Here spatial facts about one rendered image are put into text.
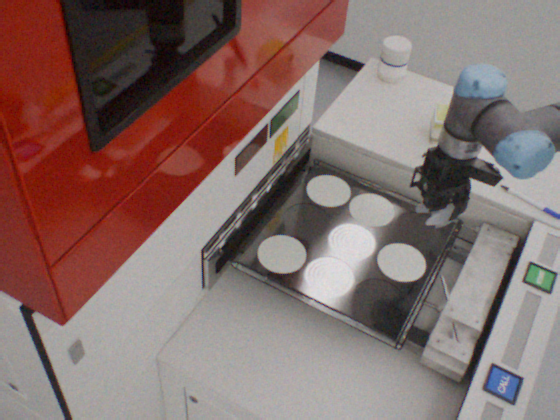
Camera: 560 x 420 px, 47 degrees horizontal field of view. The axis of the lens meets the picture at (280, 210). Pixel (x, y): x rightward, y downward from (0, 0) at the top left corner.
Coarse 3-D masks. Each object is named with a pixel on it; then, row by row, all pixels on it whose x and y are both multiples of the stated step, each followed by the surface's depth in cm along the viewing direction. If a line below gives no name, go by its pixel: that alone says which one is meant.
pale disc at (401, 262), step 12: (384, 252) 133; (396, 252) 133; (408, 252) 133; (420, 252) 133; (384, 264) 131; (396, 264) 131; (408, 264) 131; (420, 264) 131; (396, 276) 129; (408, 276) 129; (420, 276) 129
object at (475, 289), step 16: (480, 256) 136; (496, 256) 137; (464, 272) 133; (480, 272) 133; (496, 272) 134; (464, 288) 130; (480, 288) 130; (496, 288) 131; (464, 304) 128; (480, 304) 128; (448, 336) 122; (464, 336) 122; (432, 368) 120; (448, 368) 118
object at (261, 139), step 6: (264, 132) 124; (258, 138) 122; (264, 138) 125; (252, 144) 121; (258, 144) 123; (246, 150) 119; (252, 150) 122; (258, 150) 125; (240, 156) 118; (246, 156) 120; (252, 156) 123; (240, 162) 119; (246, 162) 122; (240, 168) 120
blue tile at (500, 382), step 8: (496, 376) 107; (504, 376) 108; (512, 376) 108; (488, 384) 106; (496, 384) 106; (504, 384) 107; (512, 384) 107; (496, 392) 105; (504, 392) 106; (512, 392) 106
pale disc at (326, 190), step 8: (320, 176) 147; (328, 176) 147; (312, 184) 145; (320, 184) 145; (328, 184) 145; (336, 184) 146; (344, 184) 146; (312, 192) 143; (320, 192) 143; (328, 192) 144; (336, 192) 144; (344, 192) 144; (320, 200) 142; (328, 200) 142; (336, 200) 142; (344, 200) 142
